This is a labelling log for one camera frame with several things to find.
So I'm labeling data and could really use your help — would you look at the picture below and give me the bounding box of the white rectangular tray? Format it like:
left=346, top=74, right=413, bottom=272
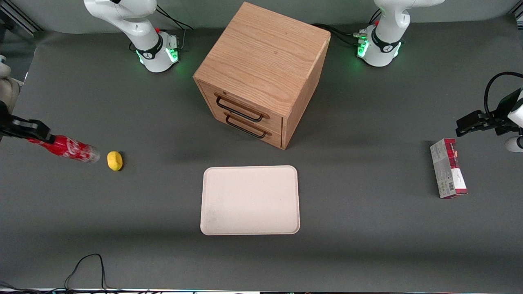
left=200, top=165, right=301, bottom=236

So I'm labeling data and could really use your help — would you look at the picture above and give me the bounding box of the wooden drawer with black handle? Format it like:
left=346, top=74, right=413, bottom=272
left=197, top=80, right=284, bottom=132
left=204, top=107, right=282, bottom=148

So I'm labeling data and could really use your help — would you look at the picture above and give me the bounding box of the aluminium frame profile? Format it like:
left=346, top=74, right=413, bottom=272
left=0, top=0, right=43, bottom=34

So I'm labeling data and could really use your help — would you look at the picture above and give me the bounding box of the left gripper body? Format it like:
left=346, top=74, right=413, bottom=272
left=496, top=88, right=523, bottom=128

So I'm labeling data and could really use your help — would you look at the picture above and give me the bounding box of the red coke bottle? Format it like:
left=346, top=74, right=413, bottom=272
left=25, top=135, right=101, bottom=165

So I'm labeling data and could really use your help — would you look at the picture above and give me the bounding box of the black left arm base cable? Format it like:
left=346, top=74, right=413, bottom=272
left=312, top=22, right=368, bottom=47

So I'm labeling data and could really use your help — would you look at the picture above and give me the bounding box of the black looped wrist cable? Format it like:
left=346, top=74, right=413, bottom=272
left=484, top=71, right=523, bottom=119

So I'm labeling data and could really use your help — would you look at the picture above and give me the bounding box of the yellow lemon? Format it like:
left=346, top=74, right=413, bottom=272
left=107, top=151, right=123, bottom=172

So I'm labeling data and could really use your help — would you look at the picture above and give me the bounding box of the black right arm base cable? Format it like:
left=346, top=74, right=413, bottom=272
left=155, top=5, right=193, bottom=32

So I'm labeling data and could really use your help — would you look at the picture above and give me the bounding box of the wooden drawer cabinet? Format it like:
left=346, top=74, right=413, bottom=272
left=193, top=2, right=331, bottom=151

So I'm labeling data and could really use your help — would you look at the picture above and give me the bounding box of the black arm base cable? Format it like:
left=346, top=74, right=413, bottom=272
left=312, top=22, right=368, bottom=47
left=155, top=5, right=193, bottom=32

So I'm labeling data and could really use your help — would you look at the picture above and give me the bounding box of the red plaid cardboard box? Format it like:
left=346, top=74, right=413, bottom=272
left=429, top=138, right=469, bottom=199

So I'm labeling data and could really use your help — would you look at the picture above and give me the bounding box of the thin black table-edge cable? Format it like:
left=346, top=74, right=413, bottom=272
left=63, top=253, right=123, bottom=293

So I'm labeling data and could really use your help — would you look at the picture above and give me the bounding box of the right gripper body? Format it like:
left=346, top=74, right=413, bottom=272
left=0, top=100, right=13, bottom=141

